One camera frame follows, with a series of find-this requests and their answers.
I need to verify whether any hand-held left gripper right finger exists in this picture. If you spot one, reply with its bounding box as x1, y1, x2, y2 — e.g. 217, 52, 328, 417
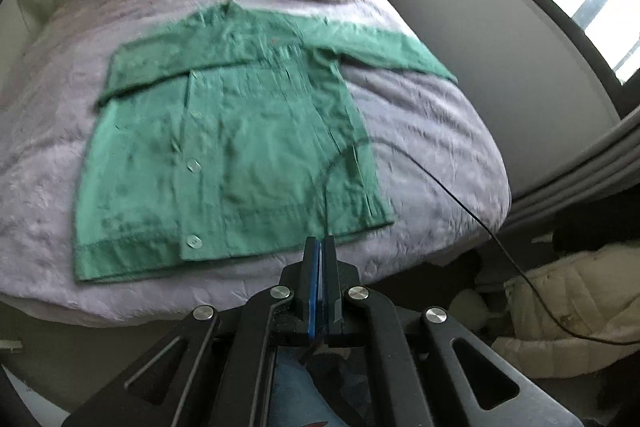
322, 234, 586, 427

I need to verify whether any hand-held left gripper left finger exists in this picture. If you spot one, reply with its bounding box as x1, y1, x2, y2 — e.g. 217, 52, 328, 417
62, 237, 321, 427

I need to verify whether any green button shirt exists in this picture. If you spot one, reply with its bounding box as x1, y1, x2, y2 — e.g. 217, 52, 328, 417
74, 0, 458, 283

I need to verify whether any person's blue jeans leg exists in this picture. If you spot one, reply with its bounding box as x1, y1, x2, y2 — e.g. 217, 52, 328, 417
272, 349, 353, 427

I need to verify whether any bed with lavender blanket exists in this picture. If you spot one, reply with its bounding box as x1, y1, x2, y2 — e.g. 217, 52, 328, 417
0, 0, 513, 328

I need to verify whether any white puffer jacket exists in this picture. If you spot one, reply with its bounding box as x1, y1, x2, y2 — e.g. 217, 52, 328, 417
492, 244, 640, 380

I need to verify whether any grey curtain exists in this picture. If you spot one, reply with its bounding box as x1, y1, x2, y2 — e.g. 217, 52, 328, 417
510, 107, 640, 228

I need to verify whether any black cable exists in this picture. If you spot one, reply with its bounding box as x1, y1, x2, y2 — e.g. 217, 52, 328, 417
322, 137, 640, 345

